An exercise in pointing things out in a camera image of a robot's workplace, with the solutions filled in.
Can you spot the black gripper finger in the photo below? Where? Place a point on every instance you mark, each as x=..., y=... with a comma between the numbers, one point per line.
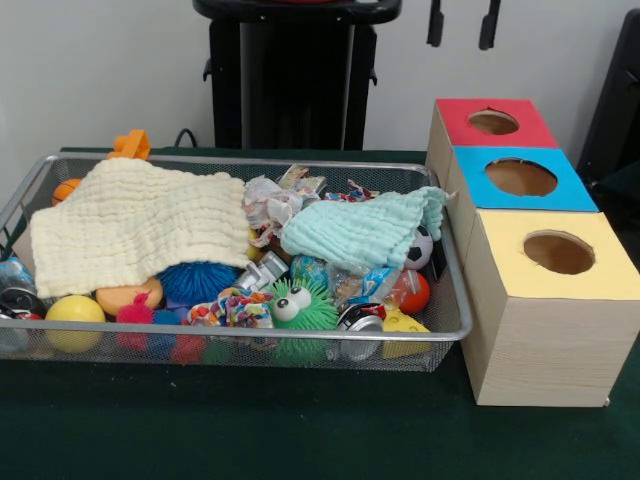
x=435, y=22
x=489, y=25

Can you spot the cream muslin cloth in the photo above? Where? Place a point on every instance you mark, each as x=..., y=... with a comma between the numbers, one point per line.
x=135, y=230

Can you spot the wooden box with three holes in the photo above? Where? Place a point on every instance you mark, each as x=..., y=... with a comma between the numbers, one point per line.
x=550, y=350

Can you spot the black stand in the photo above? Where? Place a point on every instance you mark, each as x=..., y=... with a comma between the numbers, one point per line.
x=617, y=90

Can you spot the dark green side tablecloth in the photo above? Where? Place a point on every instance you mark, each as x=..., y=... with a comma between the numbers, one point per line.
x=622, y=181

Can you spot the light blue muslin cloth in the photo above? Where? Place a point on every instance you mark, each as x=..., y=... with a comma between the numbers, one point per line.
x=350, y=230

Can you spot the yellow cheese wedge toy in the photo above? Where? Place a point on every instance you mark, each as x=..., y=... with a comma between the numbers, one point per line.
x=402, y=325

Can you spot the silver toy car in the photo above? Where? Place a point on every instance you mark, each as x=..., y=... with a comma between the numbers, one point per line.
x=260, y=272

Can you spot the green spiky toy with eyes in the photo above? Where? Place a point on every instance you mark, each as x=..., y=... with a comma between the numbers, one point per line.
x=302, y=316

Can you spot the orange plastic toy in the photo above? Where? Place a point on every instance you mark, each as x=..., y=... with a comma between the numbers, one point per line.
x=131, y=144

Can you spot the blue spiky ball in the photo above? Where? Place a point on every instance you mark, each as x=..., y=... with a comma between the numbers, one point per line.
x=200, y=280

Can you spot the small orange basketball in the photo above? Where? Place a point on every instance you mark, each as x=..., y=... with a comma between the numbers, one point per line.
x=65, y=191

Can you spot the yellow ball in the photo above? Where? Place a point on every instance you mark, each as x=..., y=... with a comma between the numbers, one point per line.
x=75, y=310

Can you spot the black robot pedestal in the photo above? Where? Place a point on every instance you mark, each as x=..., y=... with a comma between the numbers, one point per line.
x=300, y=75

